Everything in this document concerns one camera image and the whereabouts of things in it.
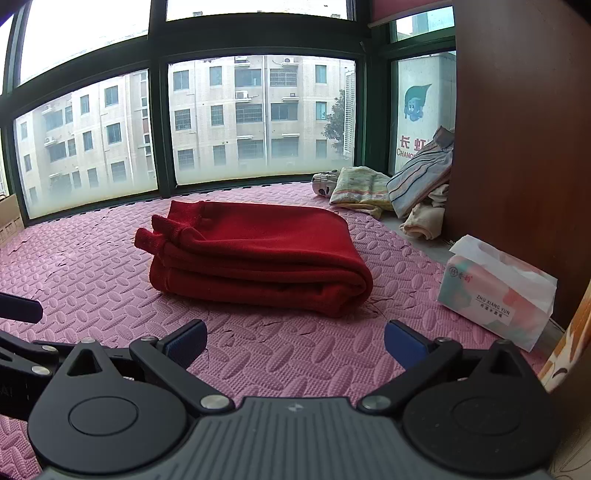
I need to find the panda print cloth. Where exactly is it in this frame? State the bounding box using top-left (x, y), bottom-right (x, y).
top-left (311, 170), bottom-right (341, 198)

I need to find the brown cardboard box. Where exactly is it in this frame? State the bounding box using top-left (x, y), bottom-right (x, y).
top-left (0, 194), bottom-right (24, 247)

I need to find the tissue pack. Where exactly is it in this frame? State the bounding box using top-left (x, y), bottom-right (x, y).
top-left (438, 235), bottom-right (558, 352)

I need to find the blue striped folded cloth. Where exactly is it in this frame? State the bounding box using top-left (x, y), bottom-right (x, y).
top-left (387, 127), bottom-right (455, 219)

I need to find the cream crumpled cloth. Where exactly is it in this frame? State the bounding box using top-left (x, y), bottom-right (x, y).
top-left (400, 183), bottom-right (449, 240)

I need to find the red knit sweater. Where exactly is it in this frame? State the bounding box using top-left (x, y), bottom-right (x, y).
top-left (134, 201), bottom-right (374, 317)

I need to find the pink foam floor mat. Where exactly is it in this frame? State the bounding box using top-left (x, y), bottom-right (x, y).
top-left (0, 181), bottom-right (551, 480)

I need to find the yellow floral folded cloth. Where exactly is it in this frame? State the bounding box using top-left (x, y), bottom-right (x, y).
top-left (329, 166), bottom-right (394, 219)

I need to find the air conditioner outdoor unit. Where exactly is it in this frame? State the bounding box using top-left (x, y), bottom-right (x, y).
top-left (344, 70), bottom-right (356, 161)

